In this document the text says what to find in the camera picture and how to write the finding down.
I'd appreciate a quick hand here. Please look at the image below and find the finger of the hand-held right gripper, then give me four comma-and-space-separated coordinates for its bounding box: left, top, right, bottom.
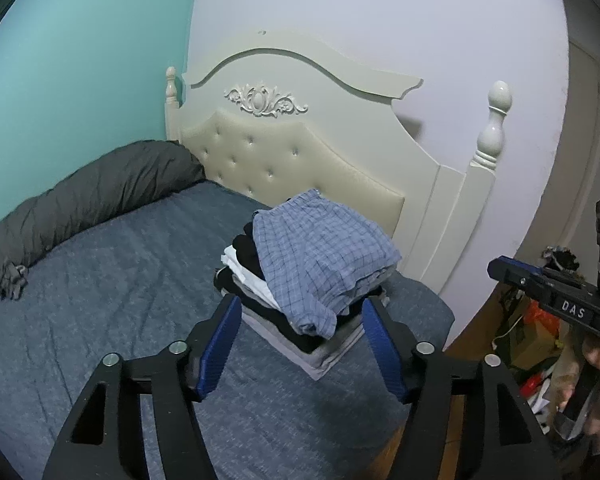
487, 255, 545, 289

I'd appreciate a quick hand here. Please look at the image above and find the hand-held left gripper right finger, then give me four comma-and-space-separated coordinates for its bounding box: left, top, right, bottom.
361, 296, 563, 480

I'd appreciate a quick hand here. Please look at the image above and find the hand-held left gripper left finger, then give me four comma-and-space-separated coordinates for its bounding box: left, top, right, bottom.
42, 294, 243, 480

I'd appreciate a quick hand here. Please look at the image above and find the blue checked shirt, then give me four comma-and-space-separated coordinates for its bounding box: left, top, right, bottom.
252, 189, 403, 338

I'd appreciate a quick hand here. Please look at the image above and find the stack of folded clothes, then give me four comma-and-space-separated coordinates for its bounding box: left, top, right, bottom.
214, 220, 396, 381

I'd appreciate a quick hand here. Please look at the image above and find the orange plastic bag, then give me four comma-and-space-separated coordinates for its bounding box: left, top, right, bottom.
522, 300, 553, 331

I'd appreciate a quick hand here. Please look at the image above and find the dark fluffy object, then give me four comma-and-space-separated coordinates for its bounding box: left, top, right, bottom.
542, 246, 580, 273

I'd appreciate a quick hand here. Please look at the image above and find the cardboard box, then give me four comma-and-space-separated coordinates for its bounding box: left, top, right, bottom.
510, 320, 561, 371

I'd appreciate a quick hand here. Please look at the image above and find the blue speckled bed sheet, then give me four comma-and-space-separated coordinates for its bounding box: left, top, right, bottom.
0, 180, 456, 480

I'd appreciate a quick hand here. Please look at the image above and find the beige door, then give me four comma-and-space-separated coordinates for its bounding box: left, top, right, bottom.
522, 0, 600, 271

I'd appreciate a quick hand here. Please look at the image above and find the grey rolled duvet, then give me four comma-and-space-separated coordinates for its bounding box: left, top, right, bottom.
0, 140, 206, 301

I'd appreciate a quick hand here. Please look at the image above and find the small grey crumpled cloth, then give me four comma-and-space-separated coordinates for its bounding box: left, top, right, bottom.
0, 260, 28, 301

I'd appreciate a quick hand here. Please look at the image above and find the cream tufted headboard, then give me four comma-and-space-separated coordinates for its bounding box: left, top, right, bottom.
164, 30, 513, 293

